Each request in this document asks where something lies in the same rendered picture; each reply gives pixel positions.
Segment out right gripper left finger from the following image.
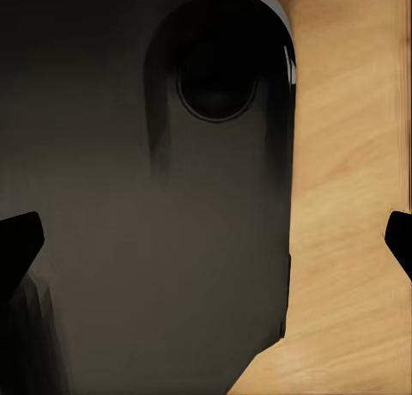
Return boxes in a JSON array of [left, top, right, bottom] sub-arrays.
[[0, 211, 45, 314]]

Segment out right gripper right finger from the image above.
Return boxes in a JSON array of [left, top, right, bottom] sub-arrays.
[[385, 211, 412, 281]]

